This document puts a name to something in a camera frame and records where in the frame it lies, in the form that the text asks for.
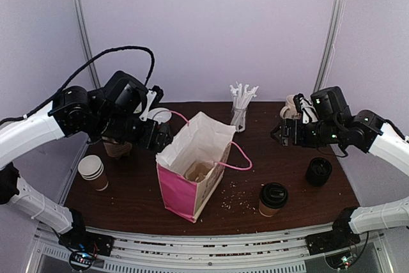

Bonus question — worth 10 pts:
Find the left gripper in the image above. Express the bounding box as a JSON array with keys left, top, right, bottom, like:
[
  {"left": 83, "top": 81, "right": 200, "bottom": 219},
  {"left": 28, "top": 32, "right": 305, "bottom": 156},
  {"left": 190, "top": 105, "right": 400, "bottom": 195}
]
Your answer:
[{"left": 93, "top": 111, "right": 174, "bottom": 153}]

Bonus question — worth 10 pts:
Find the pink paper bag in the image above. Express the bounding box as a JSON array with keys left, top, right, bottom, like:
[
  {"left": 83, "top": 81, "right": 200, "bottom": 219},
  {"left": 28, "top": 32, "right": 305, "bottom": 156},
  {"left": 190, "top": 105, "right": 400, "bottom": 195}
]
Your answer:
[{"left": 156, "top": 111, "right": 253, "bottom": 223}]

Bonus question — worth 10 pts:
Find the single cardboard cup carrier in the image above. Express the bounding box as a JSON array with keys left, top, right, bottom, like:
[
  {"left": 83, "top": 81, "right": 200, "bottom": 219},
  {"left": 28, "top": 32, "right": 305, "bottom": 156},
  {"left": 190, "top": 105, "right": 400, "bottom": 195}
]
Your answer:
[{"left": 184, "top": 162, "right": 213, "bottom": 183}]

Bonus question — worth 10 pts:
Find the cardboard cup carrier stack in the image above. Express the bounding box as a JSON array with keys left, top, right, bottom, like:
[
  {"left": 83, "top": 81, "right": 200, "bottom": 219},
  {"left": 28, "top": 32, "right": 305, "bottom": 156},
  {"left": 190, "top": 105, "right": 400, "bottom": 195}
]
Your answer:
[{"left": 102, "top": 138, "right": 132, "bottom": 160}]

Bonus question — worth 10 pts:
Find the brown paper coffee cup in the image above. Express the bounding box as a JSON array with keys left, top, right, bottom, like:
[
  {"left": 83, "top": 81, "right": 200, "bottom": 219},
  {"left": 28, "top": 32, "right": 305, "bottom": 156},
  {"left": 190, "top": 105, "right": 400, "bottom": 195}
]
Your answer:
[{"left": 259, "top": 182, "right": 289, "bottom": 217}]

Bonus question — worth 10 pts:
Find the stack of paper cups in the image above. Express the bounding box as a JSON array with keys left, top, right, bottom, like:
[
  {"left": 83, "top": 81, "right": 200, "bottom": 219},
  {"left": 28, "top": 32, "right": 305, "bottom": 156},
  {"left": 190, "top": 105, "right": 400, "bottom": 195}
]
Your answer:
[{"left": 77, "top": 155, "right": 109, "bottom": 191}]

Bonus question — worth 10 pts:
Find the black cup lid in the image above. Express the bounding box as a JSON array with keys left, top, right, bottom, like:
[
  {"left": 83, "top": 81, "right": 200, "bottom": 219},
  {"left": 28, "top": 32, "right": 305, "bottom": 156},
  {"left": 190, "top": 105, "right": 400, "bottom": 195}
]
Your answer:
[{"left": 259, "top": 182, "right": 289, "bottom": 209}]

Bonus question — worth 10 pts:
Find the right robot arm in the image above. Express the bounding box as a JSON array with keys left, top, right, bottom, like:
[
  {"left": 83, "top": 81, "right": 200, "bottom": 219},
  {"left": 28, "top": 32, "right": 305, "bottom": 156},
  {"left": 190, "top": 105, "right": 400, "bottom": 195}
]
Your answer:
[{"left": 270, "top": 86, "right": 408, "bottom": 249}]

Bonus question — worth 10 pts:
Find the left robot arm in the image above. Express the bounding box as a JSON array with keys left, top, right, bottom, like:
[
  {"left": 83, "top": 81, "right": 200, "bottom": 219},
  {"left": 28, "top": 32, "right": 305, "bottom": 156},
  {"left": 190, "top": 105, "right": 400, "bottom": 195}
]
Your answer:
[{"left": 1, "top": 71, "right": 173, "bottom": 250}]

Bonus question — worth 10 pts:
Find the white and orange bowl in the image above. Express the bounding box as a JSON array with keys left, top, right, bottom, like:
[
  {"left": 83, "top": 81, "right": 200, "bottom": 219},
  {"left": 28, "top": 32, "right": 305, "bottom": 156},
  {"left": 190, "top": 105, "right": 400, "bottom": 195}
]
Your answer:
[{"left": 148, "top": 107, "right": 172, "bottom": 124}]

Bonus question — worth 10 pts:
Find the white ceramic mug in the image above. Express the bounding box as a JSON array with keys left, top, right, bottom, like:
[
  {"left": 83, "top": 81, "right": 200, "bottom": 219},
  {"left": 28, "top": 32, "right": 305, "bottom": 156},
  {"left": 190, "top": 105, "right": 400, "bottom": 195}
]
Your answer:
[{"left": 280, "top": 95, "right": 302, "bottom": 120}]

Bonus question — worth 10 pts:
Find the glass with wrapped straws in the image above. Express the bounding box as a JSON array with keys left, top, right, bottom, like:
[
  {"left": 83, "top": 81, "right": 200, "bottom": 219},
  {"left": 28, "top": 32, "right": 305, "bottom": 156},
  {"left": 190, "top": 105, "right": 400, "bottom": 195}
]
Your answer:
[{"left": 229, "top": 82, "right": 259, "bottom": 132}]

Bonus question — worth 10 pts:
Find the stack of black lids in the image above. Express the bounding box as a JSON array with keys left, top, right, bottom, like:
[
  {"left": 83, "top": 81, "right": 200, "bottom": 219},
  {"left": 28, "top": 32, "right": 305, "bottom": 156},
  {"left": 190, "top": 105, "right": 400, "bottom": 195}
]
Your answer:
[{"left": 305, "top": 157, "right": 332, "bottom": 187}]

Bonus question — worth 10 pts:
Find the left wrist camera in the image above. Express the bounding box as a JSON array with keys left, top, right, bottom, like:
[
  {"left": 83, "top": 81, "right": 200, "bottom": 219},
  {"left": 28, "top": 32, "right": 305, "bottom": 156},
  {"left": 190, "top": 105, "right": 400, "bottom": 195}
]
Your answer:
[{"left": 139, "top": 85, "right": 164, "bottom": 121}]

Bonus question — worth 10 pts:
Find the left aluminium frame post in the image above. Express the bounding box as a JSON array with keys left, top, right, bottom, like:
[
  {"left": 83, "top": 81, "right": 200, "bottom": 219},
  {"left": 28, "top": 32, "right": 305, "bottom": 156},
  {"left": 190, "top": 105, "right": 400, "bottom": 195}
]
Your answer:
[{"left": 66, "top": 0, "right": 107, "bottom": 109}]

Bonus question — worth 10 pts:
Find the aluminium frame post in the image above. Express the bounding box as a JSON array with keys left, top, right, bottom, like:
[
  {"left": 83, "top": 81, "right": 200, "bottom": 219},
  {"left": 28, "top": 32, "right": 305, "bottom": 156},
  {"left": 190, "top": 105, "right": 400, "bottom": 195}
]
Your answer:
[
  {"left": 313, "top": 0, "right": 346, "bottom": 92},
  {"left": 66, "top": 0, "right": 107, "bottom": 109}
]

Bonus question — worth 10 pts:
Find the right aluminium frame post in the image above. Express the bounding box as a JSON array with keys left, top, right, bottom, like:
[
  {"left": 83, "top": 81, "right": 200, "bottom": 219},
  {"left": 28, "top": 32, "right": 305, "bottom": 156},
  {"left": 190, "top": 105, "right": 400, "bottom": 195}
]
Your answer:
[{"left": 313, "top": 0, "right": 346, "bottom": 92}]

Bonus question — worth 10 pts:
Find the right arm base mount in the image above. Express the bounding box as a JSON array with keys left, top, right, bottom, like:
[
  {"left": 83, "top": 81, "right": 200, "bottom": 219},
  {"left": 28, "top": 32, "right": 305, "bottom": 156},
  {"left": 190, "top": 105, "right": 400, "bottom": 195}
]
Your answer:
[{"left": 305, "top": 228, "right": 360, "bottom": 255}]

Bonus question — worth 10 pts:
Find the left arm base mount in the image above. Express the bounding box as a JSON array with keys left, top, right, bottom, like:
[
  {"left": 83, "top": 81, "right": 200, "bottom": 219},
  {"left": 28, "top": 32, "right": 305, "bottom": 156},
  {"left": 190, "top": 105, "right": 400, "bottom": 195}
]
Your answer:
[{"left": 58, "top": 228, "right": 114, "bottom": 256}]

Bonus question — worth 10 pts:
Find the front aluminium rail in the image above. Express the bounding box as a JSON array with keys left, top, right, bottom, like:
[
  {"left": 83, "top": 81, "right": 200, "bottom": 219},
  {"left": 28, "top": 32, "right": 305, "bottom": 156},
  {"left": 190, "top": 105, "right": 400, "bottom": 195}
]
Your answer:
[{"left": 25, "top": 224, "right": 394, "bottom": 273}]

